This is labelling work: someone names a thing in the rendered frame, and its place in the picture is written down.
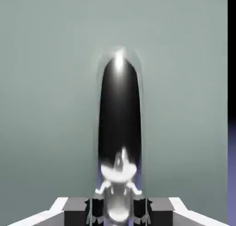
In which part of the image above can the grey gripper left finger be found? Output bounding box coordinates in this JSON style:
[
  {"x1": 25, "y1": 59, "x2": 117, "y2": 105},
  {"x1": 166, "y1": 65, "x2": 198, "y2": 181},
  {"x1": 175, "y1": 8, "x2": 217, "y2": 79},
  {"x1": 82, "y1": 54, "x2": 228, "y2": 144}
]
[{"x1": 7, "y1": 197, "x2": 93, "y2": 226}]

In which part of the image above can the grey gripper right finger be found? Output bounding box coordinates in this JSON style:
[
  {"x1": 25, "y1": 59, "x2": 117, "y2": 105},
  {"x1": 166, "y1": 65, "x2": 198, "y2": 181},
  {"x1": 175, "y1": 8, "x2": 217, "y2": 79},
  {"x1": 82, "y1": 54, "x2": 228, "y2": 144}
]
[{"x1": 145, "y1": 197, "x2": 229, "y2": 226}]

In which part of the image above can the curved shiny metal handle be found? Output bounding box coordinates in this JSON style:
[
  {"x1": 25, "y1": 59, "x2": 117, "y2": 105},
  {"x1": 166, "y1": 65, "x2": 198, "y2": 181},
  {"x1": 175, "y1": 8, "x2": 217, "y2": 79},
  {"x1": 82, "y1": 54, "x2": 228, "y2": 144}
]
[{"x1": 93, "y1": 45, "x2": 148, "y2": 226}]

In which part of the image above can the grey-green cabinet door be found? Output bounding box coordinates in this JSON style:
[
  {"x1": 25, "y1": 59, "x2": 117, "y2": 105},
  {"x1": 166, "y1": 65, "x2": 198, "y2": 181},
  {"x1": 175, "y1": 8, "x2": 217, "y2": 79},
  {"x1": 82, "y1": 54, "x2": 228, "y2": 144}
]
[{"x1": 0, "y1": 0, "x2": 229, "y2": 226}]

